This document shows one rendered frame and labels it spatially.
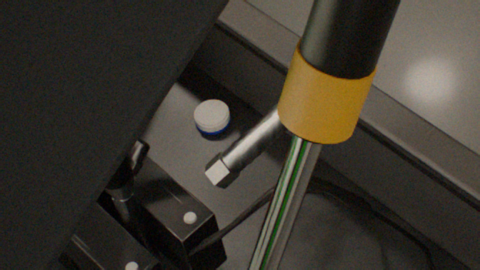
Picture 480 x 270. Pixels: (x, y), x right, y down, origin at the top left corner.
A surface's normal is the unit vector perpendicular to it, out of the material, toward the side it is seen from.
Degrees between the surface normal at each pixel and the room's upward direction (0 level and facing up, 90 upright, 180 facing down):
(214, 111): 0
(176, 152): 0
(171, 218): 0
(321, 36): 64
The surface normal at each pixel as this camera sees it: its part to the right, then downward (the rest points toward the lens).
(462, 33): -0.12, -0.59
